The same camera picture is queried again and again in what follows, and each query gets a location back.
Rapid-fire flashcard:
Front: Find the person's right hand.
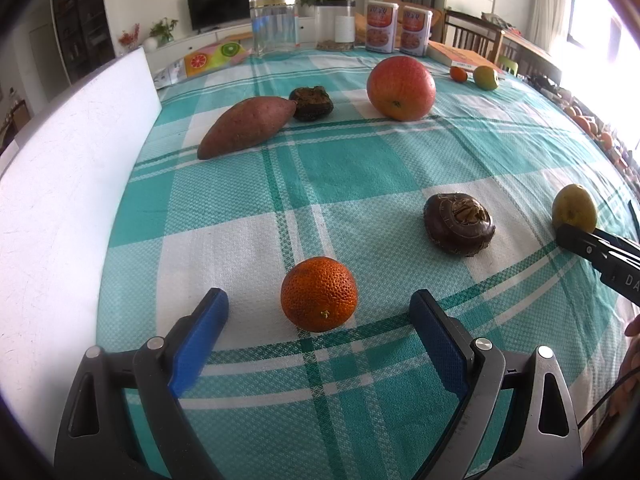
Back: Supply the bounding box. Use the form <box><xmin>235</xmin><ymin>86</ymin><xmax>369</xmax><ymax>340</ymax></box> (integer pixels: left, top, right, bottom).
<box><xmin>607</xmin><ymin>312</ymin><xmax>640</xmax><ymax>418</ymax></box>

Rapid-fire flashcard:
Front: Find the small leafy potted plant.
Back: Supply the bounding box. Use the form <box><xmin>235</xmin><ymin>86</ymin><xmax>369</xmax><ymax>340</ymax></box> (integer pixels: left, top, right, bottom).
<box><xmin>149</xmin><ymin>17</ymin><xmax>179</xmax><ymax>44</ymax></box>

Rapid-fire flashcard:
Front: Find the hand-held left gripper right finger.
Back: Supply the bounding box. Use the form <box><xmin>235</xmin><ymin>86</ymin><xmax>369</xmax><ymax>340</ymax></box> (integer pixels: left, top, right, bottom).
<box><xmin>409</xmin><ymin>289</ymin><xmax>583</xmax><ymax>480</ymax></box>

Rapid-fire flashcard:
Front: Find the black television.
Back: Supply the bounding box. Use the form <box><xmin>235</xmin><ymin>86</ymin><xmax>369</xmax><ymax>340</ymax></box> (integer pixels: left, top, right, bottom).
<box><xmin>186</xmin><ymin>0</ymin><xmax>271</xmax><ymax>32</ymax></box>

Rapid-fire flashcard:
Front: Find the wooden side table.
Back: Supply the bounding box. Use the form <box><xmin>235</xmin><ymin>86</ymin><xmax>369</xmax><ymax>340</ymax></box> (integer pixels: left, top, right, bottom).
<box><xmin>501</xmin><ymin>29</ymin><xmax>566</xmax><ymax>78</ymax></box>

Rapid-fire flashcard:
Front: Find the sweet potato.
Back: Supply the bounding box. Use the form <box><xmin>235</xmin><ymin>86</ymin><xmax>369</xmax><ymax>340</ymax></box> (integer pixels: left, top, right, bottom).
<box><xmin>197</xmin><ymin>96</ymin><xmax>298</xmax><ymax>161</ymax></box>

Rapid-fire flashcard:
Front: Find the large red apple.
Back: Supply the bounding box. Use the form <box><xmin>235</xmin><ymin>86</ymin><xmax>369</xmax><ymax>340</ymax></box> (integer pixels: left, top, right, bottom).
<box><xmin>366</xmin><ymin>56</ymin><xmax>437</xmax><ymax>122</ymax></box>

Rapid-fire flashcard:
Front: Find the dark display cabinet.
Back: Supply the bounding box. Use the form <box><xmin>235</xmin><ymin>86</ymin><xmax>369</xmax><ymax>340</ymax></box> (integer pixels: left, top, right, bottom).
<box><xmin>50</xmin><ymin>0</ymin><xmax>119</xmax><ymax>85</ymax></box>

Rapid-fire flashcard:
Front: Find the wooden chair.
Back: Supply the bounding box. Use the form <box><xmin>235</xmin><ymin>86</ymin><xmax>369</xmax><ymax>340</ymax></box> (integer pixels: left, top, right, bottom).
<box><xmin>442</xmin><ymin>9</ymin><xmax>506</xmax><ymax>63</ymax></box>

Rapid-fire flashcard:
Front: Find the dark brown cracked fruit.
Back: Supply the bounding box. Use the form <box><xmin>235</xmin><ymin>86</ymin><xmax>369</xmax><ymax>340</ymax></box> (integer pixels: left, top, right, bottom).
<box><xmin>289</xmin><ymin>87</ymin><xmax>335</xmax><ymax>122</ymax></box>
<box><xmin>423</xmin><ymin>193</ymin><xmax>497</xmax><ymax>257</ymax></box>

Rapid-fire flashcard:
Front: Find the red flower sprig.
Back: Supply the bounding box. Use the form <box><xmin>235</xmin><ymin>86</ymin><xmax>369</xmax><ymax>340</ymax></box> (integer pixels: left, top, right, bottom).
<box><xmin>118</xmin><ymin>23</ymin><xmax>141</xmax><ymax>55</ymax></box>

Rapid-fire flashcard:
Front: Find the green checked tablecloth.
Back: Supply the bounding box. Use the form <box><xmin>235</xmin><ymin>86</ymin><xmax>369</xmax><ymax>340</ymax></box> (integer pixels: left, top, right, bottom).
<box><xmin>95</xmin><ymin>45</ymin><xmax>640</xmax><ymax>480</ymax></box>

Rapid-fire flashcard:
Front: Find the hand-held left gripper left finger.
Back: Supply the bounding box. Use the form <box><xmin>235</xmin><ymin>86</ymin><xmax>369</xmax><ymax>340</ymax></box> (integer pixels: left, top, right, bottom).
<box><xmin>54</xmin><ymin>287</ymin><xmax>230</xmax><ymax>480</ymax></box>

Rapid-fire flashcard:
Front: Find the orange label can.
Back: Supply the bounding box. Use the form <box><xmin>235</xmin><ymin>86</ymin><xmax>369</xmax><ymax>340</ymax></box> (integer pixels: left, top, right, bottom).
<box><xmin>366</xmin><ymin>1</ymin><xmax>400</xmax><ymax>54</ymax></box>
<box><xmin>400</xmin><ymin>5</ymin><xmax>433</xmax><ymax>56</ymax></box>

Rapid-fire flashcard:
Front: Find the green yellow pear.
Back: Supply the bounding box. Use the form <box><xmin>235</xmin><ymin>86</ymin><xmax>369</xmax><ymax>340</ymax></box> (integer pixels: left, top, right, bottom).
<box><xmin>473</xmin><ymin>65</ymin><xmax>500</xmax><ymax>92</ymax></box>

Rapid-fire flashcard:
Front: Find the fruit print snack bag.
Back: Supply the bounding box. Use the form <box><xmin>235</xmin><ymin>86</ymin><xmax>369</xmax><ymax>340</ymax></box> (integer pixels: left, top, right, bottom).
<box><xmin>152</xmin><ymin>41</ymin><xmax>253</xmax><ymax>90</ymax></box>

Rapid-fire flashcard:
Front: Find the clear jar black lid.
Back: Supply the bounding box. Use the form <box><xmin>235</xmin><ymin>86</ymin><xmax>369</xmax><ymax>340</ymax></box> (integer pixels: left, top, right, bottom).
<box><xmin>314</xmin><ymin>0</ymin><xmax>357</xmax><ymax>52</ymax></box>

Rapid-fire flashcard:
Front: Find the white television cabinet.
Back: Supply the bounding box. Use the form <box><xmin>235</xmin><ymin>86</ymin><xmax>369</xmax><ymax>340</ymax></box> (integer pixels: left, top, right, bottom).
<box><xmin>147</xmin><ymin>7</ymin><xmax>321</xmax><ymax>68</ymax></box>

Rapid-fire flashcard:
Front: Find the white foam board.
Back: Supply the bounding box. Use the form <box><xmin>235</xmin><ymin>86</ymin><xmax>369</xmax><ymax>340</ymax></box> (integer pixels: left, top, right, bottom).
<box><xmin>0</xmin><ymin>46</ymin><xmax>163</xmax><ymax>411</ymax></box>

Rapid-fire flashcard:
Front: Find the pile of oranges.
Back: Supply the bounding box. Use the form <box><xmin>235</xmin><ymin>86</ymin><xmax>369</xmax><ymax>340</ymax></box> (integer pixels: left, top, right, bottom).
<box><xmin>561</xmin><ymin>99</ymin><xmax>640</xmax><ymax>173</ymax></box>

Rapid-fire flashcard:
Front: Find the clear jar gold lid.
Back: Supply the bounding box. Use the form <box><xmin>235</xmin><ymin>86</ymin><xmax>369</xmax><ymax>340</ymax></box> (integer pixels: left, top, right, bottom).
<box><xmin>249</xmin><ymin>0</ymin><xmax>301</xmax><ymax>57</ymax></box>

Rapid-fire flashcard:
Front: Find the black cable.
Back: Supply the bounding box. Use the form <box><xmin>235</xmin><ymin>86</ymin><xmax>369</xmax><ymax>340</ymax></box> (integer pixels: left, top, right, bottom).
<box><xmin>575</xmin><ymin>370</ymin><xmax>640</xmax><ymax>431</ymax></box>

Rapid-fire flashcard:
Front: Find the orange book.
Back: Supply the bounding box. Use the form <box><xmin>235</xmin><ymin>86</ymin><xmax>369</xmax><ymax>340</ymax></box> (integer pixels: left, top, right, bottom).
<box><xmin>426</xmin><ymin>41</ymin><xmax>507</xmax><ymax>74</ymax></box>

